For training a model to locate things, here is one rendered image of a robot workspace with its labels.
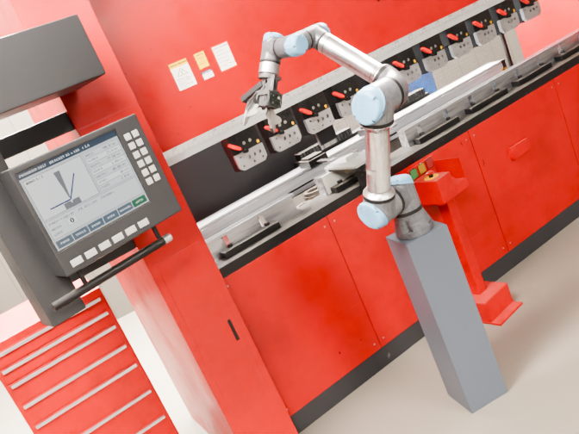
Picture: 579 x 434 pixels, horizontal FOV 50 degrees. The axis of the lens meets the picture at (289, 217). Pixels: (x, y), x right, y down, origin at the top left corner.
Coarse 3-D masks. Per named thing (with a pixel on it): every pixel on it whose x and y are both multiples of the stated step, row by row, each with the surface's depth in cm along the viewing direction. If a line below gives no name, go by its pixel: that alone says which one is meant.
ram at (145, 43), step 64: (128, 0) 248; (192, 0) 261; (256, 0) 275; (320, 0) 290; (384, 0) 308; (448, 0) 328; (128, 64) 249; (192, 64) 262; (256, 64) 276; (320, 64) 292; (192, 128) 263
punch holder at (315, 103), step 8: (312, 96) 290; (320, 96) 293; (296, 104) 288; (304, 104) 289; (312, 104) 291; (320, 104) 293; (296, 112) 292; (312, 112) 291; (320, 112) 293; (328, 112) 295; (296, 120) 295; (304, 120) 290; (312, 120) 291; (320, 120) 293; (328, 120) 295; (304, 128) 294; (312, 128) 291; (320, 128) 293
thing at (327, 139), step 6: (330, 126) 300; (318, 132) 296; (324, 132) 298; (330, 132) 300; (318, 138) 297; (324, 138) 298; (330, 138) 300; (336, 138) 303; (324, 144) 299; (330, 144) 301
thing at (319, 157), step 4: (316, 152) 323; (320, 152) 320; (324, 152) 321; (308, 156) 323; (312, 156) 319; (316, 156) 320; (320, 156) 319; (324, 156) 321; (304, 160) 321; (308, 160) 318; (312, 160) 317; (316, 160) 318; (320, 160) 316; (324, 160) 312; (328, 160) 308; (332, 160) 305; (300, 164) 325; (304, 164) 321; (308, 164) 317; (312, 164) 317; (316, 164) 319; (304, 168) 323; (308, 168) 319
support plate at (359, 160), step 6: (360, 156) 290; (348, 162) 289; (354, 162) 284; (360, 162) 279; (324, 168) 298; (330, 168) 293; (336, 168) 289; (342, 168) 284; (348, 168) 280; (354, 168) 276
